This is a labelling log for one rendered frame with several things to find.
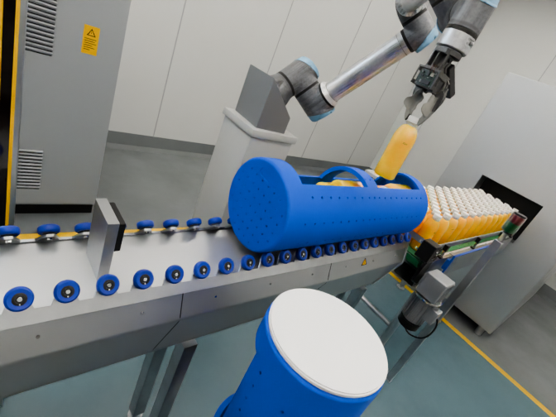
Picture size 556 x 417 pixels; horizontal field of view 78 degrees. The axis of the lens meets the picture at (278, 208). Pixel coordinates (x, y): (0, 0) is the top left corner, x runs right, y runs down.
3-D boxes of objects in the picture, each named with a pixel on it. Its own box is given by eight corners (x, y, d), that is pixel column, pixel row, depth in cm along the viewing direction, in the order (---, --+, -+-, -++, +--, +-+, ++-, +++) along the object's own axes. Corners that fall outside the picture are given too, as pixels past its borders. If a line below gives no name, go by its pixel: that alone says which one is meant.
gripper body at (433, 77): (408, 83, 100) (431, 41, 96) (420, 92, 106) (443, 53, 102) (429, 91, 95) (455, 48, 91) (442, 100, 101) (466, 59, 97)
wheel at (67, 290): (51, 280, 66) (54, 281, 64) (78, 277, 69) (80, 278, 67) (52, 304, 66) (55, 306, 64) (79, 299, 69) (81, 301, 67)
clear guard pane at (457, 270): (403, 323, 192) (453, 256, 172) (455, 296, 245) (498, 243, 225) (404, 323, 191) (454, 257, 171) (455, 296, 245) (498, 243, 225)
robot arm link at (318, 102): (301, 94, 200) (426, 5, 156) (317, 120, 204) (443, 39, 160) (292, 101, 188) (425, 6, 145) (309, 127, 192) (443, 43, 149)
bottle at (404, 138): (371, 168, 116) (400, 117, 109) (390, 176, 117) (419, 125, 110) (376, 174, 110) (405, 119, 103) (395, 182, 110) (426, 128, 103)
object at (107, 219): (85, 252, 82) (95, 198, 76) (103, 251, 85) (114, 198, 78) (96, 280, 76) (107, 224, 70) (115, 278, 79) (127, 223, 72)
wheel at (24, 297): (2, 288, 61) (2, 289, 59) (32, 284, 64) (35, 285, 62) (2, 313, 61) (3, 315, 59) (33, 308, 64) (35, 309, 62)
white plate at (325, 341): (384, 320, 86) (381, 323, 86) (285, 271, 87) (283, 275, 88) (393, 422, 60) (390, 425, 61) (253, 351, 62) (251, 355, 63)
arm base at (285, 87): (256, 74, 186) (271, 64, 187) (270, 103, 199) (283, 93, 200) (273, 83, 172) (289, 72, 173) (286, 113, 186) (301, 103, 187)
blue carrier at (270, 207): (217, 212, 115) (249, 138, 102) (361, 208, 175) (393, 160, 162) (260, 273, 99) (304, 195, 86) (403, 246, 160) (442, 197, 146)
